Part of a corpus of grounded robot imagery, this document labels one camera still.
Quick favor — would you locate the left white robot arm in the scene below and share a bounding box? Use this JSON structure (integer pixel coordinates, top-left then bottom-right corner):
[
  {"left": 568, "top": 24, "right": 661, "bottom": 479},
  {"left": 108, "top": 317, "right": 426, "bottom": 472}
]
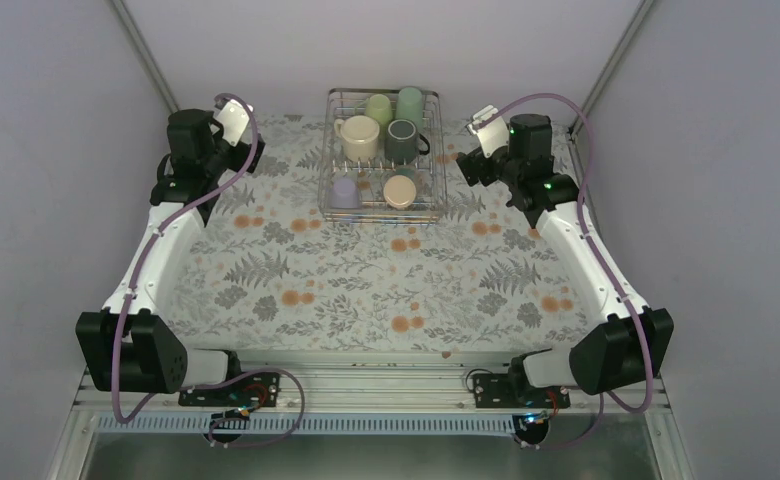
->
[{"left": 75, "top": 100, "right": 264, "bottom": 405}]

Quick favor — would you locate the cream mug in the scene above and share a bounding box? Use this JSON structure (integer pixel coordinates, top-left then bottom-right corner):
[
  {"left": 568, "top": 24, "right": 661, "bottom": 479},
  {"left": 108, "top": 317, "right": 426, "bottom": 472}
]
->
[{"left": 333, "top": 115, "right": 381, "bottom": 162}]

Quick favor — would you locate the mint green tumbler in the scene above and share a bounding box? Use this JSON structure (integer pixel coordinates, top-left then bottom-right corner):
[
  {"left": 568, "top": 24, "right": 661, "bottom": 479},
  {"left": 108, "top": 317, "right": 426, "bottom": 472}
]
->
[{"left": 395, "top": 86, "right": 425, "bottom": 130}]

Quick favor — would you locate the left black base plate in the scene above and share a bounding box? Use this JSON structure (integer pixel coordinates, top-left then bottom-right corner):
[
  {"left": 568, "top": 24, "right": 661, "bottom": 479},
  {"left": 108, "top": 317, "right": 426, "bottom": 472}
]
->
[{"left": 178, "top": 372, "right": 281, "bottom": 410}]

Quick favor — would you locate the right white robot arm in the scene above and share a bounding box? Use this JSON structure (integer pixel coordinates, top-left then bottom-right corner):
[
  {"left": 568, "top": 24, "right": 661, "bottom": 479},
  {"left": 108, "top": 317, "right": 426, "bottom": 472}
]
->
[{"left": 457, "top": 106, "right": 673, "bottom": 407}]

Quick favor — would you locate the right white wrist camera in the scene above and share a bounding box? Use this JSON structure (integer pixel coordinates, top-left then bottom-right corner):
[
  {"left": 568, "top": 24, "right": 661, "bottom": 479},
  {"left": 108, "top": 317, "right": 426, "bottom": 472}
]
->
[{"left": 467, "top": 105, "right": 510, "bottom": 158}]

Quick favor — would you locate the wire dish rack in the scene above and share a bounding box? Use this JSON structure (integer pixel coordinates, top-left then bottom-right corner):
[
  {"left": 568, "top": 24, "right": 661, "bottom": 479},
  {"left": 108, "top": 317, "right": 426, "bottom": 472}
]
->
[{"left": 317, "top": 87, "right": 448, "bottom": 225}]

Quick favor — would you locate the light green cup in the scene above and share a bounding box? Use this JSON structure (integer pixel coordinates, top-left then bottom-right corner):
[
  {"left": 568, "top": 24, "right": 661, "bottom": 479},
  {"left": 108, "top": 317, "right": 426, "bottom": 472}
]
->
[{"left": 364, "top": 94, "right": 394, "bottom": 130}]

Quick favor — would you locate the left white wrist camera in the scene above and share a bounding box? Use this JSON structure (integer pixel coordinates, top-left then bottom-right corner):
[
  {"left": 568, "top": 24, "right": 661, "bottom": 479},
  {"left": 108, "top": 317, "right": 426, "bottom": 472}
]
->
[{"left": 211, "top": 95, "right": 253, "bottom": 147}]

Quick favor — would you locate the lilac cup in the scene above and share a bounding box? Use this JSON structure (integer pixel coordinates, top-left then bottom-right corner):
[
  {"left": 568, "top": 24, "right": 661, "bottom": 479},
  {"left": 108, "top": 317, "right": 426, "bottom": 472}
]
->
[{"left": 329, "top": 177, "right": 361, "bottom": 209}]

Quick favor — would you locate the coral pattern mug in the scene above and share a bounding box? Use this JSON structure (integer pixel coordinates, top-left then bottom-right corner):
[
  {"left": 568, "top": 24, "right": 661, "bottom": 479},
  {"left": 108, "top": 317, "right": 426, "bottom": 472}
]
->
[{"left": 382, "top": 168, "right": 418, "bottom": 210}]

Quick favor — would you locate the aluminium rail frame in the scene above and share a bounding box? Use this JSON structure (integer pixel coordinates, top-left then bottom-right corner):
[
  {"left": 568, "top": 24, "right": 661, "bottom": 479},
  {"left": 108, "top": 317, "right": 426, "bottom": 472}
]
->
[{"left": 49, "top": 351, "right": 692, "bottom": 479}]

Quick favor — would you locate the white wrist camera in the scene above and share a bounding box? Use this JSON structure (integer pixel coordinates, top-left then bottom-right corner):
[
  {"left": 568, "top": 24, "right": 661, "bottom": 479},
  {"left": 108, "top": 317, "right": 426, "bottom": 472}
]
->
[
  {"left": 467, "top": 105, "right": 510, "bottom": 158},
  {"left": 211, "top": 95, "right": 253, "bottom": 147}
]

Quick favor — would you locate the dark grey mug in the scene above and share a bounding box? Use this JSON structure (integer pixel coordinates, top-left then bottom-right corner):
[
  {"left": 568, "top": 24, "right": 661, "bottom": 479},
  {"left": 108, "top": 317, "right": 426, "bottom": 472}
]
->
[{"left": 384, "top": 119, "right": 431, "bottom": 165}]

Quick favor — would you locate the floral table mat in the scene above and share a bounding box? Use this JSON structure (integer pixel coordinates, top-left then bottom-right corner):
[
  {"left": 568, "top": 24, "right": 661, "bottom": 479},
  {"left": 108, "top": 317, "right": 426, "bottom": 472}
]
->
[{"left": 167, "top": 115, "right": 591, "bottom": 353}]

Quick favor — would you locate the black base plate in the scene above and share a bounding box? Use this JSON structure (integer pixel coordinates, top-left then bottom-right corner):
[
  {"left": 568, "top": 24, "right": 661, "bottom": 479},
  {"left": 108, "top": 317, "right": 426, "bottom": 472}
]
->
[
  {"left": 178, "top": 372, "right": 281, "bottom": 410},
  {"left": 464, "top": 369, "right": 571, "bottom": 410}
]

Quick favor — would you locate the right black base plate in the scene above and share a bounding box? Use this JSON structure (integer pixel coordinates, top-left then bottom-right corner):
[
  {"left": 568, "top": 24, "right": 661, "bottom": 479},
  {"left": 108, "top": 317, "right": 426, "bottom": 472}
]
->
[{"left": 464, "top": 369, "right": 571, "bottom": 410}]

